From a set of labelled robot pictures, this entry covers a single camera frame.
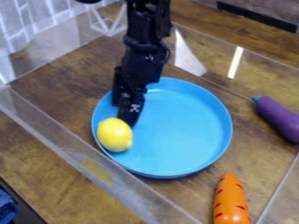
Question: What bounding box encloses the yellow lemon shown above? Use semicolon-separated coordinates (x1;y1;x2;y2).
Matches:
97;117;133;152

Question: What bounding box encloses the purple toy eggplant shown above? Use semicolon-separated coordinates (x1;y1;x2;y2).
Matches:
252;95;299;144

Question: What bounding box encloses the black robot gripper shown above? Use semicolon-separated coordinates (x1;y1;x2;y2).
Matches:
112;36;171;127

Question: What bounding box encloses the orange toy carrot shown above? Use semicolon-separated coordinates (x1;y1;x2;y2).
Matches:
214;172;251;224

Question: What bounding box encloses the blue plastic object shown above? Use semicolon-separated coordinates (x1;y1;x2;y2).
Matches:
0;189;19;224

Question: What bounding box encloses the blue round tray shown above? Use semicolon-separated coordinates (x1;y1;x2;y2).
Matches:
105;78;234;179

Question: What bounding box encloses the clear acrylic enclosure wall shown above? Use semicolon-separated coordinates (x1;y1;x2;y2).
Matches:
0;0;299;224

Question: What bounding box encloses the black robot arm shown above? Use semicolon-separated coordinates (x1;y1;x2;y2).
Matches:
112;0;172;127

